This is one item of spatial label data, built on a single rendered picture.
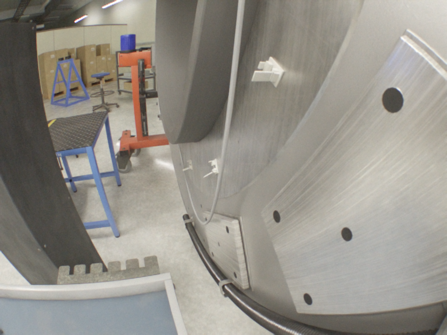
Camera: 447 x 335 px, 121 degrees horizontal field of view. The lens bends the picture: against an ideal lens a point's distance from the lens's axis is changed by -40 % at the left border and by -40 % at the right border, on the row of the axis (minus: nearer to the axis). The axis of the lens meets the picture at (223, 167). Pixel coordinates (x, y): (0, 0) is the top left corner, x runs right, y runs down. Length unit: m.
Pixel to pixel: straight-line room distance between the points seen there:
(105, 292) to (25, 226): 0.33
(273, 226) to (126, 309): 0.25
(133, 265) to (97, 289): 0.07
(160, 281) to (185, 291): 0.75
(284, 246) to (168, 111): 0.58
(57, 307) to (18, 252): 0.39
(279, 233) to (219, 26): 0.18
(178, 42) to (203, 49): 0.73
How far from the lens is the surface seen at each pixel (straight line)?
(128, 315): 0.34
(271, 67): 0.17
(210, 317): 1.02
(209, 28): 0.20
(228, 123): 0.18
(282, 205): 0.16
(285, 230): 0.16
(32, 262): 0.76
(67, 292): 0.37
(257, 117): 0.20
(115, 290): 0.34
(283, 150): 0.17
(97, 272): 0.35
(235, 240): 0.27
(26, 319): 0.42
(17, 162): 0.58
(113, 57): 7.92
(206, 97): 0.25
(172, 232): 1.29
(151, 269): 0.33
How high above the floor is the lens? 0.97
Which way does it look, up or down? 31 degrees down
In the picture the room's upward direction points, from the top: 4 degrees clockwise
